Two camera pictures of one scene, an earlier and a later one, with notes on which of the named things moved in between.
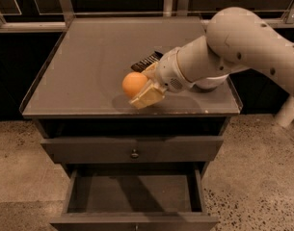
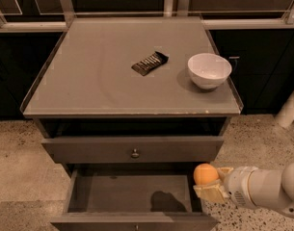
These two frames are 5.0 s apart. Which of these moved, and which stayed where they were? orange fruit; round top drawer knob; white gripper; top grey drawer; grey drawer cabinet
Moved: orange fruit; white gripper
Stayed: top grey drawer; grey drawer cabinet; round top drawer knob
